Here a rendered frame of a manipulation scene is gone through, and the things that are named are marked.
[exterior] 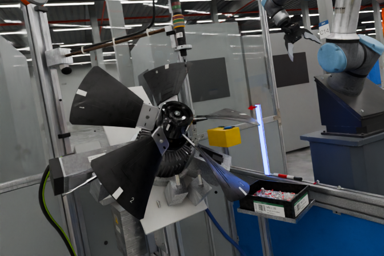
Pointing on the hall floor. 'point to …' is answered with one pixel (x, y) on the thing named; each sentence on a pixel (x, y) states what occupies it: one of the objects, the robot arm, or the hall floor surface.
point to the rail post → (231, 225)
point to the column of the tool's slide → (46, 106)
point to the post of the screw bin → (265, 236)
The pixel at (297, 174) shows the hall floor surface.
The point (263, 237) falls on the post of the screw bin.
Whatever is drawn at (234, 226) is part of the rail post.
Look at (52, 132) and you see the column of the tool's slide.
